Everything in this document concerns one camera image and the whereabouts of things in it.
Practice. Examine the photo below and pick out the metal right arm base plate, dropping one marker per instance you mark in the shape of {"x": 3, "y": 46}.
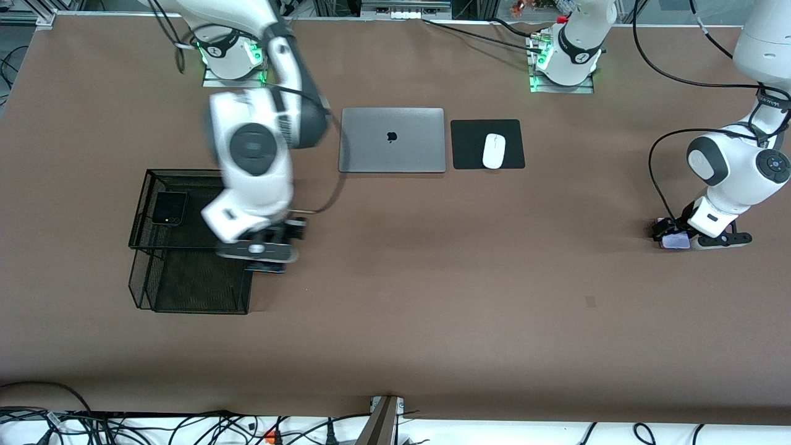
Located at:
{"x": 213, "y": 80}

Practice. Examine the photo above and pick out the black dual-camera flip phone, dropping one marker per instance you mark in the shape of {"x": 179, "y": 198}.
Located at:
{"x": 170, "y": 209}

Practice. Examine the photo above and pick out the black slab smartphone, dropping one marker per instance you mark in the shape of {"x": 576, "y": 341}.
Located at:
{"x": 266, "y": 267}

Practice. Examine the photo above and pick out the grey power strip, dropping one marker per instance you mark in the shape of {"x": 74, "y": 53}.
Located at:
{"x": 401, "y": 12}

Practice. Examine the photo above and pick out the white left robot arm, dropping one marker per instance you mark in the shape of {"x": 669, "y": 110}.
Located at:
{"x": 741, "y": 179}

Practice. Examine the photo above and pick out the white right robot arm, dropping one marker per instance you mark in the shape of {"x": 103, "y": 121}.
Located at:
{"x": 253, "y": 179}

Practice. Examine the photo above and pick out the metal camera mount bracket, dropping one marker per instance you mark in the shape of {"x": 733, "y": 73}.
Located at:
{"x": 380, "y": 423}

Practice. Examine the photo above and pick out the white computer mouse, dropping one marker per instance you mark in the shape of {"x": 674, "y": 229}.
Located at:
{"x": 494, "y": 151}

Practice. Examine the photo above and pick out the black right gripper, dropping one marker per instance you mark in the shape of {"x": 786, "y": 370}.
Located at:
{"x": 286, "y": 232}

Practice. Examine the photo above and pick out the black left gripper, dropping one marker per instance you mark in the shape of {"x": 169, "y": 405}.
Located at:
{"x": 663, "y": 229}

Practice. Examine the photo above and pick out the black mouse pad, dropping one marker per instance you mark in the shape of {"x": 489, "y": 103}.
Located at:
{"x": 469, "y": 145}

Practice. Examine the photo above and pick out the lavender flip phone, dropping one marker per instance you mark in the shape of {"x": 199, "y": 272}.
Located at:
{"x": 676, "y": 242}

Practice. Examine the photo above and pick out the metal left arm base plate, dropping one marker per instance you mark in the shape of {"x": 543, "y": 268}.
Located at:
{"x": 581, "y": 89}

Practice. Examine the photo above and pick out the grey closed laptop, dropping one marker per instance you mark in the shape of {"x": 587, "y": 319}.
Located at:
{"x": 371, "y": 142}

